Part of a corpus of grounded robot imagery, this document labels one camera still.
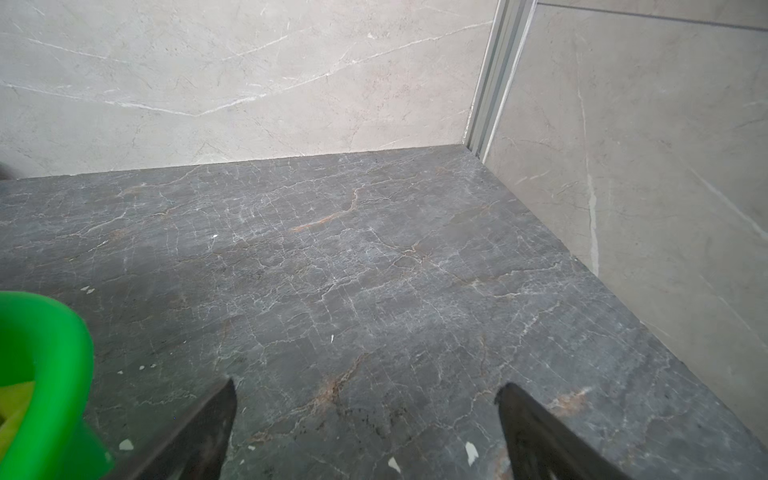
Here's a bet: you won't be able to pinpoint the green plastic basket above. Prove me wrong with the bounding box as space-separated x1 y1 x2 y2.
1 291 114 479

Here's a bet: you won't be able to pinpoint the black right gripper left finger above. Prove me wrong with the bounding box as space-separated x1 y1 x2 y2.
106 377 237 479

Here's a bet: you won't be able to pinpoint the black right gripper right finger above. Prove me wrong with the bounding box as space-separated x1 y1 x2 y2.
494 382 630 480

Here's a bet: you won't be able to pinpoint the lime green shorts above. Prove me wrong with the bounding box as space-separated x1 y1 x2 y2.
0 381 35 459

